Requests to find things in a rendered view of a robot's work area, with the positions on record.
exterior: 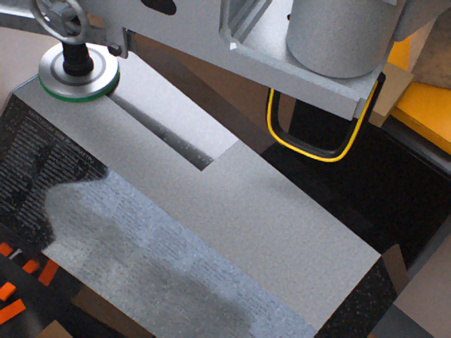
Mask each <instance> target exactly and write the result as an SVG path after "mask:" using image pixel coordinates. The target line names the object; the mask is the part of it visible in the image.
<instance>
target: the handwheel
mask: <svg viewBox="0 0 451 338"><path fill-rule="evenodd" d="M37 1H38V2H39V3H41V4H42V5H43V6H44V7H45V8H46V9H47V10H46V15H47V17H48V19H49V20H50V21H51V22H52V23H53V24H54V25H57V26H58V30H57V29H56V28H55V27H54V26H53V25H51V24H50V23H49V22H48V21H47V19H46V18H45V17H44V16H43V15H42V12H41V11H40V9H39V7H38V4H37ZM37 1H36V0H28V5H29V8H30V11H31V12H32V15H33V16H34V17H35V19H36V21H37V22H38V23H39V24H40V25H41V26H42V27H43V28H44V29H45V30H46V31H47V32H48V33H49V34H50V35H51V36H53V37H54V38H56V39H57V40H60V41H61V42H64V43H66V44H72V45H79V44H82V43H84V42H86V41H87V39H88V38H89V36H90V33H91V26H90V22H89V18H88V16H87V14H86V12H85V10H84V9H83V7H82V5H81V4H80V3H79V0H64V2H62V3H61V2H59V1H56V2H54V3H53V4H52V3H51V2H49V0H37ZM74 15H77V16H78V18H79V20H80V23H81V27H82V30H81V34H80V35H78V36H69V35H68V34H67V30H66V25H65V23H66V22H67V21H68V20H69V19H70V18H71V16H74Z"/></svg>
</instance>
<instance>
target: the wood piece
mask: <svg viewBox="0 0 451 338"><path fill-rule="evenodd" d="M382 72H383V73H384V74H385V75H386V80H385V82H384V85H383V87H382V89H381V92H380V94H379V97H378V99H377V101H376V103H375V106H374V108H373V110H372V113H371V115H370V118H369V120H368V122H369V123H371V124H373V125H375V126H377V127H379V128H380V127H381V125H382V124H383V123H384V121H385V120H386V118H387V117H388V116H389V114H390V113H391V111H392V110H393V109H394V108H395V106H396V105H397V103H398V102H399V101H400V99H401V98H402V96H403V95H404V94H405V92H406V91H407V89H408V88H409V87H410V85H411V83H412V81H413V79H414V76H415V75H413V74H412V73H410V72H407V71H406V70H403V69H402V68H399V67H398V66H395V65H394V64H391V63H390V62H386V64H385V66H384V68H383V71H382Z"/></svg>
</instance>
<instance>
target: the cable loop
mask: <svg viewBox="0 0 451 338"><path fill-rule="evenodd" d="M385 80H386V75H385V74H384V73H383V72H380V74H379V77H378V78H377V81H376V82H375V84H374V87H373V90H372V92H371V94H370V97H369V99H368V101H367V103H366V105H365V107H364V109H363V111H362V113H361V115H360V118H359V119H357V118H354V119H353V122H352V124H351V126H350V129H349V132H348V134H347V136H346V138H345V140H344V142H343V143H342V145H341V146H340V147H339V148H338V149H337V150H325V149H322V148H319V147H316V146H313V145H311V144H308V143H306V142H303V141H301V140H300V139H297V138H296V137H293V136H292V135H290V134H288V133H287V132H286V131H285V130H283V129H282V127H281V126H280V124H279V120H278V109H279V100H280V95H281V92H280V91H277V90H274V89H272V88H270V87H269V88H268V95H267V100H266V126H267V128H268V130H269V132H270V133H271V135H272V136H273V137H274V138H275V139H276V140H277V141H279V142H280V143H282V144H283V145H285V146H287V147H288V148H291V149H292V150H295V151H296V152H299V153H301V154H303V155H306V156H309V157H311V158H314V159H316V160H320V161H323V162H341V161H342V160H345V159H346V158H347V157H348V156H349V155H350V154H351V153H352V152H353V151H354V149H355V147H356V146H357V144H358V142H359V141H360V138H361V137H362V134H363V132H364V129H365V127H366V124H367V123H368V120H369V118H370V115H371V113H372V110H373V108H374V106H375V103H376V101H377V99H378V97H379V94H380V92H381V89H382V87H383V85H384V82H385Z"/></svg>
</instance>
